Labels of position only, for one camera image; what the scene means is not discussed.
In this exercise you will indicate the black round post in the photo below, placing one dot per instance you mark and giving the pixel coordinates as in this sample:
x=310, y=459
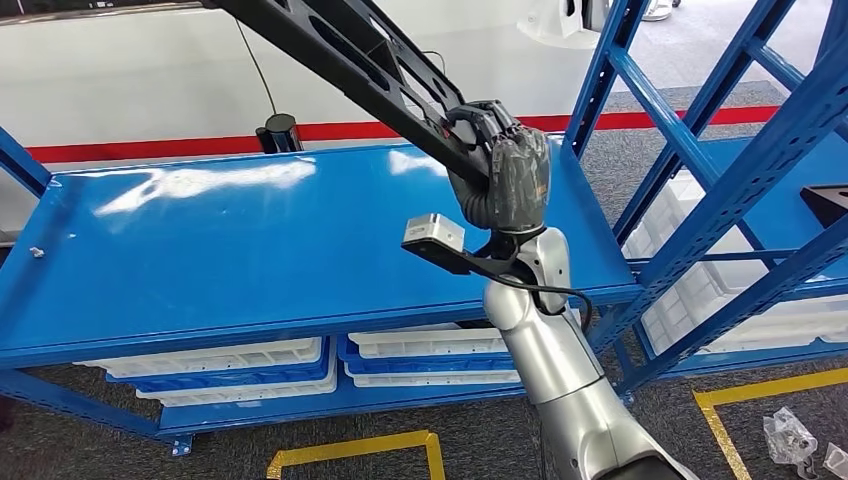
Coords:
x=279, y=132

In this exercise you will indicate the blue steel shelf rack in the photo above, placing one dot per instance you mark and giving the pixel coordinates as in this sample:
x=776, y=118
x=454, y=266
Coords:
x=265, y=252
x=782, y=199

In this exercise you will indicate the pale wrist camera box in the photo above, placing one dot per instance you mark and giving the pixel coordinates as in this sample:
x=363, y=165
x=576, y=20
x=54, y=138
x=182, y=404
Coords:
x=434, y=232

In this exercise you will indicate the clear plastic parts bag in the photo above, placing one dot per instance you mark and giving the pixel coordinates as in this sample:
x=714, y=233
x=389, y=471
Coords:
x=788, y=437
x=836, y=462

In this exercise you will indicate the long black plastic part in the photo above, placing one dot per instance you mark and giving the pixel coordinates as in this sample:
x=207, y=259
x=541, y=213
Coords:
x=285, y=26

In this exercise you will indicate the small white bolt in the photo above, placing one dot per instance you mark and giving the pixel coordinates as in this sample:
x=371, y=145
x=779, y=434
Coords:
x=37, y=252

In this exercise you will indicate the white moulded housing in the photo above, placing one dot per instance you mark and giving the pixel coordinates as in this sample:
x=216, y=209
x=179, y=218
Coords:
x=563, y=23

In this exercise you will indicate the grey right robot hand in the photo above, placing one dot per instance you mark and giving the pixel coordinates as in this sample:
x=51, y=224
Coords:
x=520, y=179

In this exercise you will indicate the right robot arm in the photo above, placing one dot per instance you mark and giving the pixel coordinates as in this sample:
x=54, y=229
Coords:
x=550, y=344

